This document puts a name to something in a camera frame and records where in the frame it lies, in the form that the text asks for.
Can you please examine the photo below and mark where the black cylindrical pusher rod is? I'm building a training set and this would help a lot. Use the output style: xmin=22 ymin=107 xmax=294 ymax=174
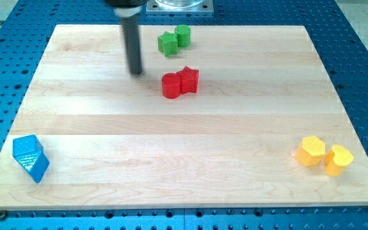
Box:
xmin=121 ymin=15 xmax=142 ymax=75

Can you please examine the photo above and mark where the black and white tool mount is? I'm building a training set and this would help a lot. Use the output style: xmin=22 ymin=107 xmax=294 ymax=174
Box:
xmin=104 ymin=0 xmax=148 ymax=17

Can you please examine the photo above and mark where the blue cube block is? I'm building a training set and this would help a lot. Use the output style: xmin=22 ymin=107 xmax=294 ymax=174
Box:
xmin=12 ymin=135 xmax=43 ymax=157

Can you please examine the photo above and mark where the green star block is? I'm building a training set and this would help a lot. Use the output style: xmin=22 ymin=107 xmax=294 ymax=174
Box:
xmin=157 ymin=31 xmax=178 ymax=57

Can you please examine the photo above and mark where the green cylinder block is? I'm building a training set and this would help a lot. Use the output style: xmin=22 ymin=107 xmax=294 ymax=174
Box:
xmin=174 ymin=25 xmax=191 ymax=47

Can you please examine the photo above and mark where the red cylinder block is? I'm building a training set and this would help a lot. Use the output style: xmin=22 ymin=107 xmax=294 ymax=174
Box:
xmin=162 ymin=73 xmax=181 ymax=99

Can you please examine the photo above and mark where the red star block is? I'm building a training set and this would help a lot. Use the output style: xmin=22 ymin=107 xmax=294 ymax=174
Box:
xmin=177 ymin=66 xmax=199 ymax=94

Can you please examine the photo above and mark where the blue perforated metal table plate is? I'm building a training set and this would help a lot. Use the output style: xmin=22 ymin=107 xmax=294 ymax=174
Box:
xmin=0 ymin=1 xmax=368 ymax=229

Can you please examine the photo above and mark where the light wooden board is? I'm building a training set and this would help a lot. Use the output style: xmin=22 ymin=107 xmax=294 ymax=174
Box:
xmin=0 ymin=24 xmax=368 ymax=210

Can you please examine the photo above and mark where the blue triangular prism block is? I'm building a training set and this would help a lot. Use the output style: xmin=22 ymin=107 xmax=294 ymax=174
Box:
xmin=13 ymin=150 xmax=50 ymax=183

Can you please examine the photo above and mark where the yellow hexagon block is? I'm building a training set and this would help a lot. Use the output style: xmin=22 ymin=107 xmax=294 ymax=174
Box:
xmin=295 ymin=136 xmax=326 ymax=167

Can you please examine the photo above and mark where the yellow heart block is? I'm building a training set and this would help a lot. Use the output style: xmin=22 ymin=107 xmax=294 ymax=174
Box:
xmin=325 ymin=144 xmax=354 ymax=176

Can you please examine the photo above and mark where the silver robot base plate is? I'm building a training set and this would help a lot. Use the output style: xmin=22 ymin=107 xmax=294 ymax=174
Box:
xmin=146 ymin=0 xmax=214 ymax=15

